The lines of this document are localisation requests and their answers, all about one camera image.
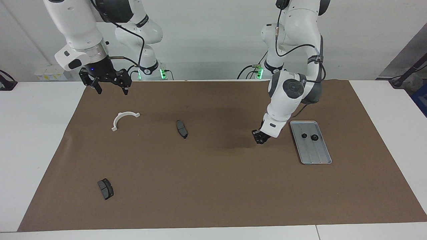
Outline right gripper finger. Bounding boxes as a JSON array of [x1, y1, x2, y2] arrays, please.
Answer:
[[87, 77, 102, 95], [119, 77, 131, 96]]

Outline silver ribbed metal tray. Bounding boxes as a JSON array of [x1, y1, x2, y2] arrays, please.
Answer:
[[290, 121, 333, 165]]

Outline brown paper table mat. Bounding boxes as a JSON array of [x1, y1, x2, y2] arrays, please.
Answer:
[[17, 79, 427, 232]]

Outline long grey brake pad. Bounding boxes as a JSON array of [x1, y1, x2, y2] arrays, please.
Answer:
[[176, 120, 188, 139]]

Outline black object on table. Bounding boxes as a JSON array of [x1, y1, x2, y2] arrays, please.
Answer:
[[0, 70, 18, 91]]

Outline short grey brake pad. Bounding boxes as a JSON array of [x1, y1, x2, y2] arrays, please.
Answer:
[[97, 178, 114, 200]]

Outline black stand pole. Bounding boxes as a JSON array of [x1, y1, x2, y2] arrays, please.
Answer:
[[389, 53, 427, 89]]

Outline blue box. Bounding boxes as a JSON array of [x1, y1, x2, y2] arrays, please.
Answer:
[[410, 85, 427, 117]]

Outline black right base cable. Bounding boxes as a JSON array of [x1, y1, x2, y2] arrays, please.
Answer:
[[124, 65, 138, 81]]

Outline black base cable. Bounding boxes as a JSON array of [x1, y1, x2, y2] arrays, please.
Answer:
[[237, 50, 269, 80], [124, 65, 138, 81]]

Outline white curved plastic bracket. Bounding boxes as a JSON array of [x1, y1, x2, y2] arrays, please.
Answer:
[[111, 112, 141, 132]]

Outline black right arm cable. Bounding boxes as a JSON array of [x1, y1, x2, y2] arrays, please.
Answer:
[[91, 0, 145, 67]]

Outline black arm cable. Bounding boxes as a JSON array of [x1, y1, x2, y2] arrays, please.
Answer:
[[274, 7, 327, 84], [91, 0, 145, 67]]

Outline black left base cable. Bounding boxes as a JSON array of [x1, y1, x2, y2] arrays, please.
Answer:
[[237, 50, 269, 80]]

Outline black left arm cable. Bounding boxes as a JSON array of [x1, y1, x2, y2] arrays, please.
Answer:
[[274, 7, 327, 84]]

